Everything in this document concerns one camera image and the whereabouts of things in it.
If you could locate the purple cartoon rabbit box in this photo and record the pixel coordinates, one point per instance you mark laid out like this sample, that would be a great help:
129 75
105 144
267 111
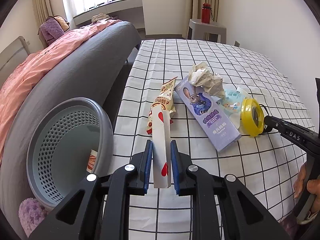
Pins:
210 116

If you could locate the red-white snack wrapper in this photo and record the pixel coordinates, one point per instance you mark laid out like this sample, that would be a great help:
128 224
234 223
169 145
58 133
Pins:
165 99

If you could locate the right hand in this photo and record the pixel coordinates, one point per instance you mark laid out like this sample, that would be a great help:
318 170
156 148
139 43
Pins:
313 188

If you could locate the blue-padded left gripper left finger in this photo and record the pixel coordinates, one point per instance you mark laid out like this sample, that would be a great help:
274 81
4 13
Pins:
130 179

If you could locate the black-white checkered tablecloth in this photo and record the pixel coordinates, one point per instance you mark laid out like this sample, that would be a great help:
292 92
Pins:
267 165

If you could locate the red water bottle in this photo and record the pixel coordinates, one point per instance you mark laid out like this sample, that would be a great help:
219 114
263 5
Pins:
206 13

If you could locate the beige cloth on windowsill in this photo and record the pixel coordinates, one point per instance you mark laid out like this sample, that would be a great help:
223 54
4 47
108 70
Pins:
99 17

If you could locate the purple knitted pillow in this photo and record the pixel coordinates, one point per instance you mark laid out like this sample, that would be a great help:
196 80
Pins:
52 29

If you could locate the light blue wet wipes pack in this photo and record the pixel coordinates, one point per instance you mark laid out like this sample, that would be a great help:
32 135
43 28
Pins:
232 103

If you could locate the grey plastic stool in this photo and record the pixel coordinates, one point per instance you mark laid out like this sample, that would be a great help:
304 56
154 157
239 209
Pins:
197 30

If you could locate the grey perforated trash basket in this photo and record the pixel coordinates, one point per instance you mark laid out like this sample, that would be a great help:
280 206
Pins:
59 150

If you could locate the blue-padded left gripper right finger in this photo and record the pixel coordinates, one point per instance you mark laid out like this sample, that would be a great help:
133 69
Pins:
192 180

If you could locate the crumpled white paper ball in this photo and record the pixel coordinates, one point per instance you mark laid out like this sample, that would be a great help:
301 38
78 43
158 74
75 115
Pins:
212 83

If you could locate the purple fluffy rug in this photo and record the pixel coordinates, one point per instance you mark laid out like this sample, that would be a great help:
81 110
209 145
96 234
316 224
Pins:
31 213

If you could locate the red-white paper cup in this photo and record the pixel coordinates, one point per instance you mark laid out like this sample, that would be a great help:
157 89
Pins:
91 161

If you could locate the pink blanket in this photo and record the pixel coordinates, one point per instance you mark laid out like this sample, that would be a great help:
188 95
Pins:
26 75

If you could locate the white box with red hearts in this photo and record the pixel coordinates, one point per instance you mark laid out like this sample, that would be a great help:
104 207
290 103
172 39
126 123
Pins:
161 148

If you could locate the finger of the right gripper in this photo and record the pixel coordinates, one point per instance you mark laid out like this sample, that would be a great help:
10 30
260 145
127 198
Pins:
299 135

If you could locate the grey bed headboard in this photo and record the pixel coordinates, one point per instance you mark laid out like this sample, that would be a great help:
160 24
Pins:
11 57

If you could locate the beige left curtain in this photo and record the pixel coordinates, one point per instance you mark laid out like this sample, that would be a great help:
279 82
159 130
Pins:
42 10

